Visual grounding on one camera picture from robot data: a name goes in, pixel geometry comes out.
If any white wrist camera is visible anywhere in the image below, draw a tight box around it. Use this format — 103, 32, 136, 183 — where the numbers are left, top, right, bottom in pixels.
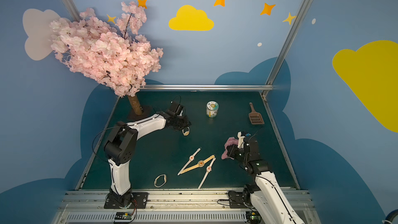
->
169, 101, 183, 116
237, 131, 251, 149

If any right circuit board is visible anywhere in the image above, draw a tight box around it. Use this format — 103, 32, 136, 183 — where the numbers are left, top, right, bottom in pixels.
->
246, 211, 262, 224

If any pink blossom tree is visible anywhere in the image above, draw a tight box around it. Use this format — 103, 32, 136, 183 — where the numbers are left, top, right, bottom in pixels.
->
50, 0, 163, 115

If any gold strap watch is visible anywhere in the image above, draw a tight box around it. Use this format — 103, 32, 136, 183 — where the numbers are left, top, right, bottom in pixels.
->
180, 155, 215, 174

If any jar with sunflower lid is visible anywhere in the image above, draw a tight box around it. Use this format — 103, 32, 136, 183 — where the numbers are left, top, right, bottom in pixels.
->
206, 101, 219, 118

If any cream looped watch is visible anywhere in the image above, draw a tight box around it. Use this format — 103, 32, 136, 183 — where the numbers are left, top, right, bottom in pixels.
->
182, 127, 190, 136
153, 174, 167, 188

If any brown tree base plate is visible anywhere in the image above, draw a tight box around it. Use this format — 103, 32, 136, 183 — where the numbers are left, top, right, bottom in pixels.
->
127, 105, 153, 121

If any right aluminium frame post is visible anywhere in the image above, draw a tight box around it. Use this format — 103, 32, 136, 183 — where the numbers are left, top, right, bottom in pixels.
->
265, 0, 313, 87

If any aluminium front rail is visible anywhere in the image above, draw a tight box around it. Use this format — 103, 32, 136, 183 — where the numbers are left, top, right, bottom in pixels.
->
51, 188, 321, 224

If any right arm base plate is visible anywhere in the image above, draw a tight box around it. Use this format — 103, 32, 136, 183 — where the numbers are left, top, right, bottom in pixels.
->
227, 190, 269, 209

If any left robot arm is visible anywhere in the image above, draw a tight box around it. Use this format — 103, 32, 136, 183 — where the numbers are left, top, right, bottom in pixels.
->
104, 113, 191, 209

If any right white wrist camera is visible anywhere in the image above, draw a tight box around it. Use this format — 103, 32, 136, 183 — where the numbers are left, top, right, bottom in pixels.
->
237, 131, 251, 149

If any white strap watch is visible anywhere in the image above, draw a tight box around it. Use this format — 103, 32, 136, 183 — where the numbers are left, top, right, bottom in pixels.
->
177, 148, 201, 175
198, 157, 216, 189

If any circuit board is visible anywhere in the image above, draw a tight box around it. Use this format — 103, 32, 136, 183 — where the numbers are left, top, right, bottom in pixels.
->
246, 211, 262, 224
113, 212, 133, 224

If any white strap watch left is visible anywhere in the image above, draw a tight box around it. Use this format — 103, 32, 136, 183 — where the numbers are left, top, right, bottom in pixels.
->
177, 148, 201, 175

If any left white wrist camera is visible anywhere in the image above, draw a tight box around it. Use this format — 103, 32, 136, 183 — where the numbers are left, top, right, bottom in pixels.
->
169, 101, 183, 116

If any pink cloth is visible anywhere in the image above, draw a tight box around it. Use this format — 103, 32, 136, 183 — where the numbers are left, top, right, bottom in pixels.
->
221, 137, 238, 160

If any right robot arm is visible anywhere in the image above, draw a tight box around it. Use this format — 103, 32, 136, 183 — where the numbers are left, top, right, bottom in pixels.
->
222, 136, 304, 224

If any back aluminium frame bar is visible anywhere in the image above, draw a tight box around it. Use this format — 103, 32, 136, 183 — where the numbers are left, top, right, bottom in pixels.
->
140, 85, 273, 91

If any left circuit board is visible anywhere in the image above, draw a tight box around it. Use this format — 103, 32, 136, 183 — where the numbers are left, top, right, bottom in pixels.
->
113, 212, 133, 224

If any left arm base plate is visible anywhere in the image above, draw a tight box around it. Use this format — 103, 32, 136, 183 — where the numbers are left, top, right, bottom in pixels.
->
104, 190, 148, 209

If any brown litter scoop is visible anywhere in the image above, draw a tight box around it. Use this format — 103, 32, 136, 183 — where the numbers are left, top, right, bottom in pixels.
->
248, 102, 264, 125

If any white strap watch right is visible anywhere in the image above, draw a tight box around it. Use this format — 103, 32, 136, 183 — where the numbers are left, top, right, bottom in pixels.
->
198, 157, 216, 189

